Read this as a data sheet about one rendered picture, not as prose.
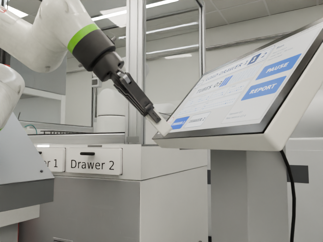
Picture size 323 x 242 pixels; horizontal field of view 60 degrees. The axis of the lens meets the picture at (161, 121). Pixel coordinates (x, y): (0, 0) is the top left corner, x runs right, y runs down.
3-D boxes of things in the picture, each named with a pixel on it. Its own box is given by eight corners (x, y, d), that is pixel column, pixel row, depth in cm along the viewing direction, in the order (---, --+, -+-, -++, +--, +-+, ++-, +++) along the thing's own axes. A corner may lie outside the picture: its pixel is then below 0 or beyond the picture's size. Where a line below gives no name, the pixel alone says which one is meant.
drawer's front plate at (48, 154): (62, 172, 128) (62, 148, 129) (18, 169, 141) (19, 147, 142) (64, 171, 130) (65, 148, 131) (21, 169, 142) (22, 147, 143)
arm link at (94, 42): (72, 62, 72) (66, 49, 63) (106, 35, 74) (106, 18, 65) (88, 80, 72) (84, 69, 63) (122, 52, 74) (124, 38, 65)
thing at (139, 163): (141, 180, 112) (141, 144, 114) (-19, 170, 156) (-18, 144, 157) (207, 164, 198) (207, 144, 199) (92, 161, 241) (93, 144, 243)
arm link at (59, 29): (40, -20, 60) (73, -19, 69) (19, 22, 67) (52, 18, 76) (83, 29, 61) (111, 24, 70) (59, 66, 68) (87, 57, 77)
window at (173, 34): (142, 109, 119) (143, -79, 127) (141, 109, 120) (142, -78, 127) (203, 123, 197) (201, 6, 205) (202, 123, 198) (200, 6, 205)
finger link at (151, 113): (147, 104, 69) (149, 102, 66) (161, 119, 69) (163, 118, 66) (142, 108, 68) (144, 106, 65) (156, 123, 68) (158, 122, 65)
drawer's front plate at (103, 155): (119, 175, 115) (119, 148, 116) (66, 172, 127) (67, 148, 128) (121, 175, 116) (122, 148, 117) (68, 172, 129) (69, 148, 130)
